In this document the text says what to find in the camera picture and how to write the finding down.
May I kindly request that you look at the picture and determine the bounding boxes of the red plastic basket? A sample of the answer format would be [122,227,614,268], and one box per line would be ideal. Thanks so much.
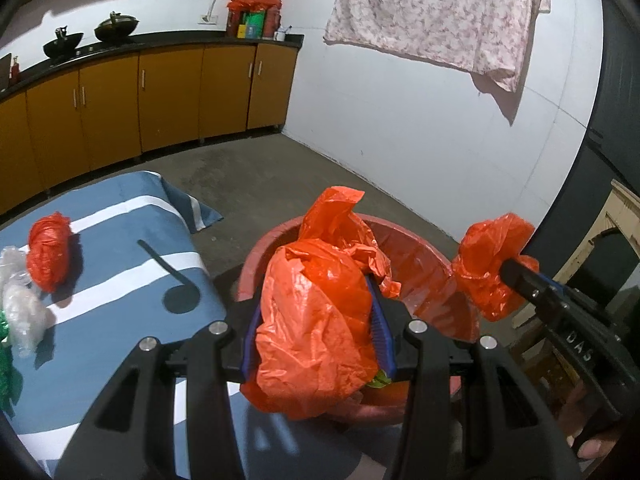
[235,212,483,423]

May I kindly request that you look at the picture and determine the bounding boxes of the red bag over canisters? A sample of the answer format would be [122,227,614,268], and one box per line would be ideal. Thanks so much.
[226,0,283,40]

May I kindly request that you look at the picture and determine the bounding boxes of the pink floral hanging sheet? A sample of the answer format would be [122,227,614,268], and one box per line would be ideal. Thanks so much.
[322,0,552,93]

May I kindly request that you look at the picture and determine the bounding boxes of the person's right hand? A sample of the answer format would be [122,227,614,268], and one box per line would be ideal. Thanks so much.
[559,382,623,461]

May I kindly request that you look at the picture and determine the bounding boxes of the green plastic bag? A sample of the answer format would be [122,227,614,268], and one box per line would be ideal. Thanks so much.
[0,310,23,418]

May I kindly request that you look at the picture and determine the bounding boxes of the green box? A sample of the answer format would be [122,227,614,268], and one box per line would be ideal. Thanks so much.
[237,10,265,39]

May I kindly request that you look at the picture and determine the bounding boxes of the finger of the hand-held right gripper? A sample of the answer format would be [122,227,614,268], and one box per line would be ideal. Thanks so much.
[500,256,568,313]

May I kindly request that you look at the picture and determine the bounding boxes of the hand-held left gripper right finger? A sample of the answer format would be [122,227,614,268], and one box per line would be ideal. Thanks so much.
[365,272,583,480]

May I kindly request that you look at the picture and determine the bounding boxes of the black wok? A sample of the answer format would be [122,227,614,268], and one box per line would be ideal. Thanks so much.
[42,26,85,59]

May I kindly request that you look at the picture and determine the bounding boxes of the orange plastic bag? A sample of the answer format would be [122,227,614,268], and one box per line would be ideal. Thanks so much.
[451,212,541,323]
[26,211,73,295]
[241,186,402,421]

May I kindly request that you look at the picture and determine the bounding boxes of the cream wooden furniture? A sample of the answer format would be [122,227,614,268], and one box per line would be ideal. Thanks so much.
[510,179,640,331]

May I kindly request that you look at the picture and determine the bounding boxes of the blue striped cloth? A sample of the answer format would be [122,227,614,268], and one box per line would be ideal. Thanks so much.
[0,170,401,480]

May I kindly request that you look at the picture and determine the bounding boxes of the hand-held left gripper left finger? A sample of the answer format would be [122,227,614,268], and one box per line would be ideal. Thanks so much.
[55,297,263,480]

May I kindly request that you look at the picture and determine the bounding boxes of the clear plastic bag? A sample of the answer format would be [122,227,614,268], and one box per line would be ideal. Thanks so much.
[0,246,55,358]

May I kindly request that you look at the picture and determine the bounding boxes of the black pot with lid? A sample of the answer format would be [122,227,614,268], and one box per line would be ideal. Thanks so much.
[94,11,141,42]

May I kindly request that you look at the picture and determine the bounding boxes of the wooden base cabinets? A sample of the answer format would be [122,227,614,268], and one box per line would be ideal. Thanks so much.
[0,32,306,216]

